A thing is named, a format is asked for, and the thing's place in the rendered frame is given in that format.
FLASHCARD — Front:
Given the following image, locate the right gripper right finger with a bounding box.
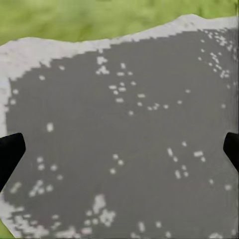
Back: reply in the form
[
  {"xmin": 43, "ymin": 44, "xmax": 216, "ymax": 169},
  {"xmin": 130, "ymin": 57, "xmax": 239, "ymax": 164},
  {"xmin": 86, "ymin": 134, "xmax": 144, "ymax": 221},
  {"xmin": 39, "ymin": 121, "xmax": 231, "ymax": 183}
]
[{"xmin": 223, "ymin": 132, "xmax": 239, "ymax": 172}]

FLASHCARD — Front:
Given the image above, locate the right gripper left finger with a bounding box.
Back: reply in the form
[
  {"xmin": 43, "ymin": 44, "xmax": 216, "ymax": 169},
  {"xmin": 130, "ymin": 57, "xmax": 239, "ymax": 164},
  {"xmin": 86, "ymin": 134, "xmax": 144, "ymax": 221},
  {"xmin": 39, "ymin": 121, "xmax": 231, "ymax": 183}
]
[{"xmin": 0, "ymin": 132, "xmax": 26, "ymax": 192}]

